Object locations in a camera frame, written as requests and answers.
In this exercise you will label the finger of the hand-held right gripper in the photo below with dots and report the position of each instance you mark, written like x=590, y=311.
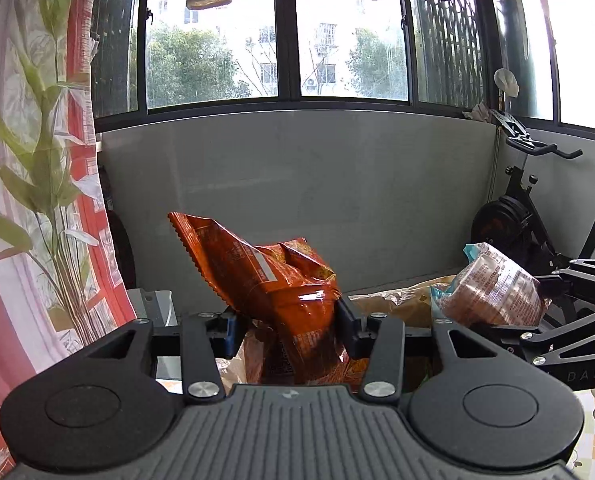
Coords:
x=577, y=282
x=567, y=342

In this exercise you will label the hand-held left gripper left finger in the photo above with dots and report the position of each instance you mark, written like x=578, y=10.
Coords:
x=197, y=350

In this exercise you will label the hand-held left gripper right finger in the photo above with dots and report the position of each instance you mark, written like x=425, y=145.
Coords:
x=350, y=327

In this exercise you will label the cardboard box with liner bag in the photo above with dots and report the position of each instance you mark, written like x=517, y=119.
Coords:
x=402, y=305

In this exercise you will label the clear packet with blue edge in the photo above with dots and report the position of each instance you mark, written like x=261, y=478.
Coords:
x=497, y=285

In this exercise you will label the orange snack bag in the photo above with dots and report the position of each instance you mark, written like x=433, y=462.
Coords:
x=277, y=280

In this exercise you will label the black exercise bike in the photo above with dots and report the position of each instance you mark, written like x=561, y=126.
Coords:
x=512, y=220

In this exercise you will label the crumpled beige cloth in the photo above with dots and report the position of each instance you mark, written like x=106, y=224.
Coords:
x=477, y=112

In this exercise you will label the white cloth on pole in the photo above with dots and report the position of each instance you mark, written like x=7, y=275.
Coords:
x=506, y=82

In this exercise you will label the dark framed window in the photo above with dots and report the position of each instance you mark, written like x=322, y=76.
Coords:
x=287, y=100

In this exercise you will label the printed backdrop curtain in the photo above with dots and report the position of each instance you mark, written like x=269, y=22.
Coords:
x=22, y=160

